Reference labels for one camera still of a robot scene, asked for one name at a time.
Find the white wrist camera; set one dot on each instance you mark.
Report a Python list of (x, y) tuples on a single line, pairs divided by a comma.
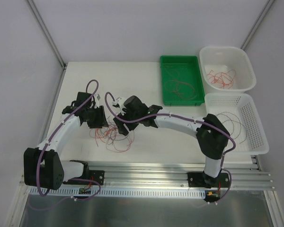
[(95, 101), (119, 103)]

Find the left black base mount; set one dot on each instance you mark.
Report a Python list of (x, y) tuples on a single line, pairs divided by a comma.
[(95, 175)]

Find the aluminium rail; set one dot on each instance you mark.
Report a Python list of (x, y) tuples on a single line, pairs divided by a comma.
[(173, 176)]

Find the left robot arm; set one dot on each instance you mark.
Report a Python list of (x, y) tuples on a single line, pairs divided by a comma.
[(42, 165)]

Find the white plastic tub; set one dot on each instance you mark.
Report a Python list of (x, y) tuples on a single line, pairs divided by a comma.
[(226, 69)]

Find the left aluminium corner post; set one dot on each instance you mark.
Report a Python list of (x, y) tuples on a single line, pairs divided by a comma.
[(36, 14)]

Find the white perforated basket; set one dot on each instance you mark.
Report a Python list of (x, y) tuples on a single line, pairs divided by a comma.
[(238, 114)]

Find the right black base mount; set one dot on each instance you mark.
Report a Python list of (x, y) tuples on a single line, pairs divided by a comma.
[(200, 179)]

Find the white slotted cable duct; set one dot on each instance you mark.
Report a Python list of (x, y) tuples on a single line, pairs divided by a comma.
[(130, 192)]

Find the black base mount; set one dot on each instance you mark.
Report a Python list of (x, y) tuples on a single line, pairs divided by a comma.
[(200, 179), (95, 175)]

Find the right aluminium corner post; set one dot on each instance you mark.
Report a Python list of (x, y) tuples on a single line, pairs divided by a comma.
[(261, 17)]

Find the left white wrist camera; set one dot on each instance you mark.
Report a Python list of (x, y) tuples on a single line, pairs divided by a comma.
[(95, 101)]

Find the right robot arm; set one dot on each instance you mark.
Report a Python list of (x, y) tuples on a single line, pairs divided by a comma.
[(210, 133)]

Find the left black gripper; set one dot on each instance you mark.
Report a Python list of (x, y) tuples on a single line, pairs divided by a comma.
[(100, 117)]

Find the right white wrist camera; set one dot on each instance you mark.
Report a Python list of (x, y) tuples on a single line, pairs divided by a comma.
[(119, 103)]

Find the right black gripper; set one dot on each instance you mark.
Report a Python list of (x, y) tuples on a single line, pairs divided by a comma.
[(122, 125)]

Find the green plastic tray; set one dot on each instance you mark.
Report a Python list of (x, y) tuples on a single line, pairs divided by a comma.
[(181, 81)]

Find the aluminium corner post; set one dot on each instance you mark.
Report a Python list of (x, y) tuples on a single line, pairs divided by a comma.
[(261, 17), (36, 14)]

